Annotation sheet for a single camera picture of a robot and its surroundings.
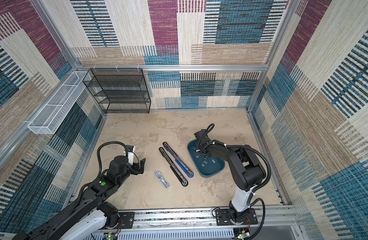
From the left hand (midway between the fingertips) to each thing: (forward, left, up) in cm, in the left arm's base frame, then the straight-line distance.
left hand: (136, 155), depth 81 cm
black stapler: (-2, -20, -12) cm, 23 cm away
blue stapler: (0, -24, -11) cm, 26 cm away
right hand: (+10, -37, -12) cm, 40 cm away
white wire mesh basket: (+8, +38, +20) cm, 44 cm away
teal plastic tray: (-1, -39, -13) cm, 41 cm away
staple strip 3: (+2, -43, -12) cm, 45 cm away
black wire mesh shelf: (+50, +21, +5) cm, 54 cm away
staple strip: (+5, -33, -12) cm, 36 cm away
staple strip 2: (+2, -38, -12) cm, 40 cm away
